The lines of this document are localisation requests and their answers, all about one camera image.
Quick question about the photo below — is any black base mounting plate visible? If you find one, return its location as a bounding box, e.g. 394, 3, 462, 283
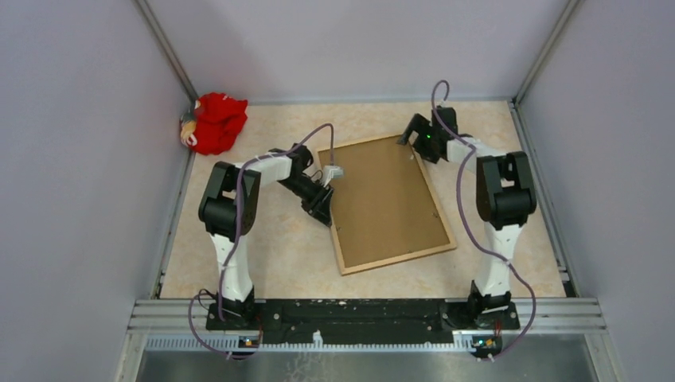
205, 298, 521, 345

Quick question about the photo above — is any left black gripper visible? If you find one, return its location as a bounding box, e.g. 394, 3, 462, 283
278, 175, 335, 227

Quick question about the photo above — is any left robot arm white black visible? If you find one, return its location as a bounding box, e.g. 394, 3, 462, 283
198, 144, 344, 329

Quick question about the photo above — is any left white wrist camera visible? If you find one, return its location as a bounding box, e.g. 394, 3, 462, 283
322, 165, 344, 187

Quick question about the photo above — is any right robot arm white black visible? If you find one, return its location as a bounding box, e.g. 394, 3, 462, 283
397, 106, 537, 331

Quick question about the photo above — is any aluminium front rail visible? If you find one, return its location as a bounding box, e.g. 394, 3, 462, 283
115, 298, 621, 381

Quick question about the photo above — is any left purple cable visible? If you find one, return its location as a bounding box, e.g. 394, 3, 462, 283
187, 123, 336, 361

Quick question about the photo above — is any red cloth doll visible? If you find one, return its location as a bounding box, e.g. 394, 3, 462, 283
179, 92, 248, 155

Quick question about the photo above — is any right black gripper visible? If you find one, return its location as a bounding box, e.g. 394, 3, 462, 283
394, 115, 437, 165

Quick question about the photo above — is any purple cable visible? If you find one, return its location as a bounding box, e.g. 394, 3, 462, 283
431, 80, 538, 361
187, 123, 336, 361

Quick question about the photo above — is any wooden picture frame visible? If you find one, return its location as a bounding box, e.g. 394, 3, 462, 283
316, 132, 458, 277

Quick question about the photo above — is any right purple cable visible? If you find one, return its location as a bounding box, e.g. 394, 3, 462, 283
431, 80, 538, 361

